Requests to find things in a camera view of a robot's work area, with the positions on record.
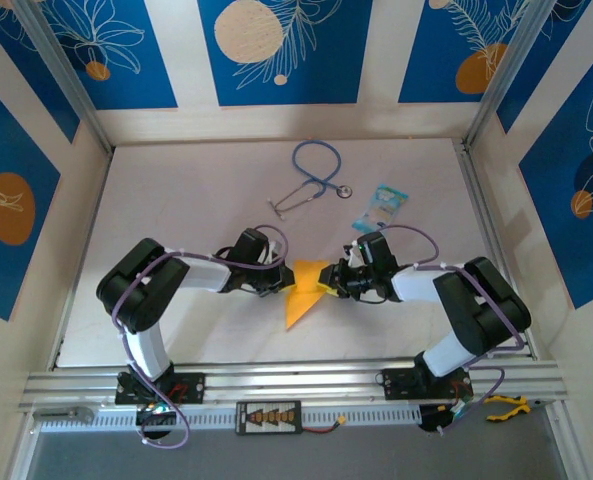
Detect orange paper sheet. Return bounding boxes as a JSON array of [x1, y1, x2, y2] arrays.
[[284, 258, 335, 331]]

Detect blue white wipes packet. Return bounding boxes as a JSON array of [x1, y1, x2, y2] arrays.
[[351, 183, 410, 234]]

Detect blue stethoscope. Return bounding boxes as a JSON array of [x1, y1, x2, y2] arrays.
[[267, 140, 353, 222]]

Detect black power distribution board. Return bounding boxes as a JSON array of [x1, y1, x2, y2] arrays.
[[235, 400, 303, 436]]

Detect small circuit board green LED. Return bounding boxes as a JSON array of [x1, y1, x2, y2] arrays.
[[135, 399, 180, 427], [445, 399, 475, 420]]

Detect yellow black pliers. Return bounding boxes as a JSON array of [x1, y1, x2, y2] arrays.
[[484, 394, 553, 424]]

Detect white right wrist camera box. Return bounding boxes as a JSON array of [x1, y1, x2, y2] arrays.
[[342, 243, 366, 267]]

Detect long aluminium frame rail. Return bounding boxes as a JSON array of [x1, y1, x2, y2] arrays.
[[18, 357, 570, 414]]

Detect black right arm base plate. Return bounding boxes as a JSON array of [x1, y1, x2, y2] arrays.
[[381, 368, 473, 401]]

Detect aluminium side rail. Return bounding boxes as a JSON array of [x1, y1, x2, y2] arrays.
[[453, 139, 537, 359]]

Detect red black wire yellow plug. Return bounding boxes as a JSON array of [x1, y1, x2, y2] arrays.
[[301, 417, 350, 435]]

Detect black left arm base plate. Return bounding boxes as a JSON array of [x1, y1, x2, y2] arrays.
[[114, 372, 207, 406]]

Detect grey slotted cable duct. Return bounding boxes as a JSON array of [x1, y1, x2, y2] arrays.
[[35, 403, 422, 434]]

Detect aluminium corner post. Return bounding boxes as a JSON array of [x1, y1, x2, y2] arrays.
[[463, 0, 560, 149], [13, 0, 115, 156]]

